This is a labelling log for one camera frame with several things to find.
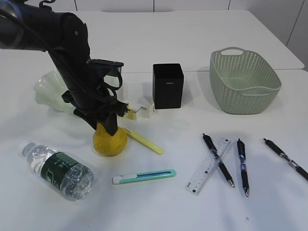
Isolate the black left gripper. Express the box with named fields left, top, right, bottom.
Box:
left=61, top=68, right=128, bottom=136

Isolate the yellow pear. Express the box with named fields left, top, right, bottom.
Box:
left=93, top=123, right=128, bottom=156

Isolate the yellow utility knife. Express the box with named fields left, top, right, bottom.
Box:
left=123, top=128, right=164, bottom=155

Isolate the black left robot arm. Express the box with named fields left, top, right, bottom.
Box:
left=0, top=0, right=128, bottom=135

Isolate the black square pen holder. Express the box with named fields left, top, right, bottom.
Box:
left=152, top=63, right=184, bottom=109

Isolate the teal utility knife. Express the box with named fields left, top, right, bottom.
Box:
left=112, top=169, right=176, bottom=185

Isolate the green wavy glass plate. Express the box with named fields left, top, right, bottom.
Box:
left=34, top=69, right=75, bottom=115

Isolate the clear plastic water bottle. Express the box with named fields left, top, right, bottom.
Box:
left=20, top=141, right=94, bottom=201

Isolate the black pen crossing ruler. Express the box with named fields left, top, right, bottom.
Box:
left=203, top=133, right=235, bottom=188

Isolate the clear plastic ruler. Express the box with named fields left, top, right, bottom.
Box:
left=185, top=138, right=231, bottom=195

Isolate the green woven plastic basket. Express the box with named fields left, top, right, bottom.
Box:
left=209, top=47, right=282, bottom=115

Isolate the black middle pen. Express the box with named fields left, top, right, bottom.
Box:
left=237, top=139, right=249, bottom=197

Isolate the black pen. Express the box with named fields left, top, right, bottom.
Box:
left=237, top=139, right=249, bottom=197
left=263, top=138, right=308, bottom=180

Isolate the black rightmost pen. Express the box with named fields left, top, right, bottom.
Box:
left=263, top=138, right=308, bottom=180

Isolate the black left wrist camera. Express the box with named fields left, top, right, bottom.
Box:
left=87, top=59, right=124, bottom=73

